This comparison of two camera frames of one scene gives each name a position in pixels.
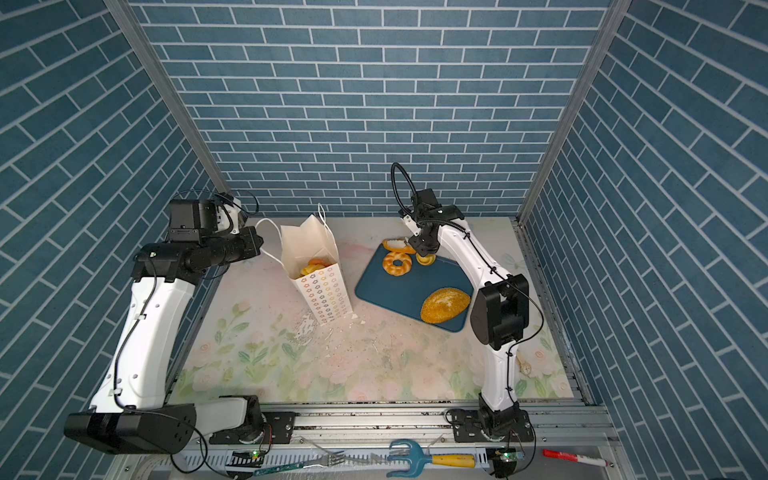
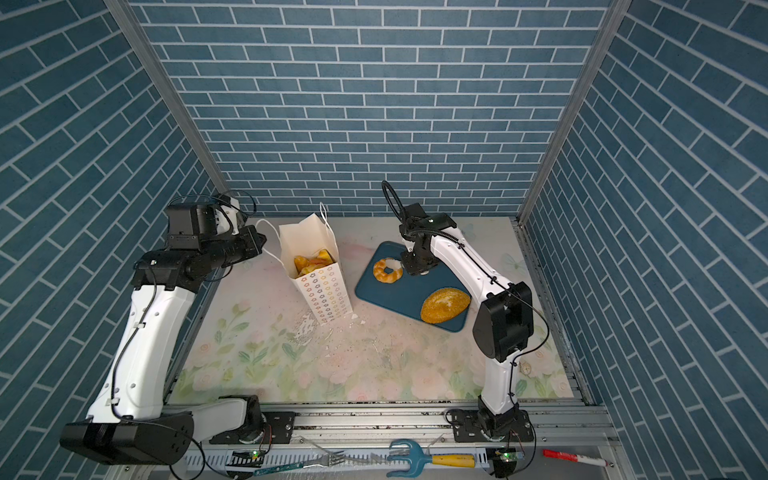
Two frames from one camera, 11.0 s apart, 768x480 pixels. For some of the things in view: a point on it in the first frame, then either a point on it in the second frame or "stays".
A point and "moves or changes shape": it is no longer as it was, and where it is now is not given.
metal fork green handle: x=329 y=459 stays
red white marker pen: x=577 y=458 stays
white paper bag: x=312 y=263 stays
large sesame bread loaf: x=443 y=304 stays
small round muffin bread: x=426 y=261 moves or changes shape
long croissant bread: x=398 y=245 → x=314 y=264
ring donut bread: x=394 y=270 moves or changes shape
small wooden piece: x=524 y=367 stays
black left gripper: x=250 y=241 stays
